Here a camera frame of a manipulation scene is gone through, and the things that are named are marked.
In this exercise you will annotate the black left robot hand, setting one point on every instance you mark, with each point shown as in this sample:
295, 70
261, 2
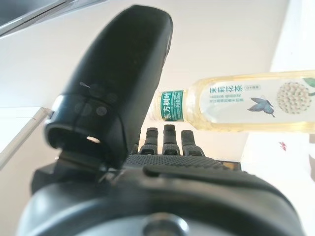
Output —
123, 184

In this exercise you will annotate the jasmine tea bottle green label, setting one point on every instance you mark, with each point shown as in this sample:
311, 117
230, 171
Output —
221, 108

